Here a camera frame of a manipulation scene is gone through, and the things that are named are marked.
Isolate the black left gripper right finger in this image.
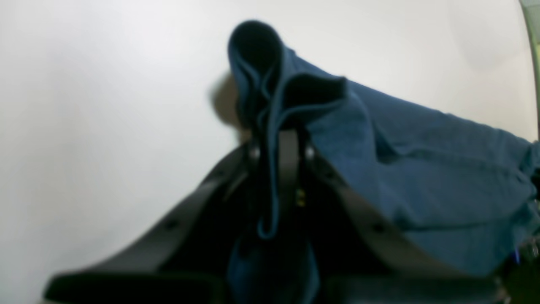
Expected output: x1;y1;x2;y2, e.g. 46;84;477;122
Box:
277;129;507;304

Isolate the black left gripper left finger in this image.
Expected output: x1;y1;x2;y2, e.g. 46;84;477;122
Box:
43;140;262;304

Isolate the dark blue t-shirt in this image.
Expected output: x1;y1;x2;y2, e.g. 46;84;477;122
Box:
227;21;539;304

